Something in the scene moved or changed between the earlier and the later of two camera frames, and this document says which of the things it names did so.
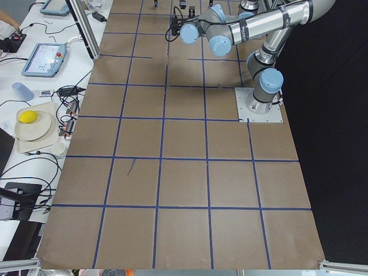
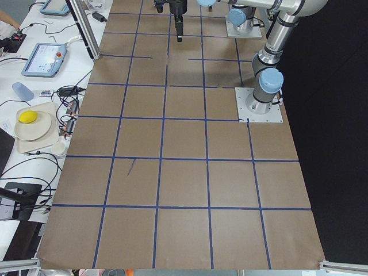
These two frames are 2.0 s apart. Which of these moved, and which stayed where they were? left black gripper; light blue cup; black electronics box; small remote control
Moved: left black gripper
Stayed: small remote control; light blue cup; black electronics box
